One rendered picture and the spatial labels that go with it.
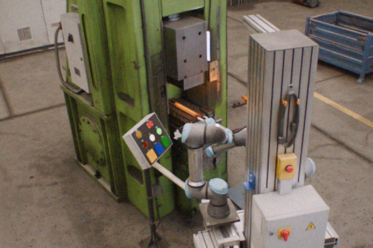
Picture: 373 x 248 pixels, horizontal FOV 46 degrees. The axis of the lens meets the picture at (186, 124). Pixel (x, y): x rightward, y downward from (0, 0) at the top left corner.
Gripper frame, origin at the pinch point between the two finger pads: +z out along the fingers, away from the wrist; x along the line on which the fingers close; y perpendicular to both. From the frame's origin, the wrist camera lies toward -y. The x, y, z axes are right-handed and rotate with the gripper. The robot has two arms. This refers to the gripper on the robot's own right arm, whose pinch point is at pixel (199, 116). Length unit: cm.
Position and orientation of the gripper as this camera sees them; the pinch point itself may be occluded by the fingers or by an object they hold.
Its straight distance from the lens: 356.0
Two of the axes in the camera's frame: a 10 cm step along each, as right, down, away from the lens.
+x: 7.8, -3.4, 5.2
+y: 0.5, 8.7, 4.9
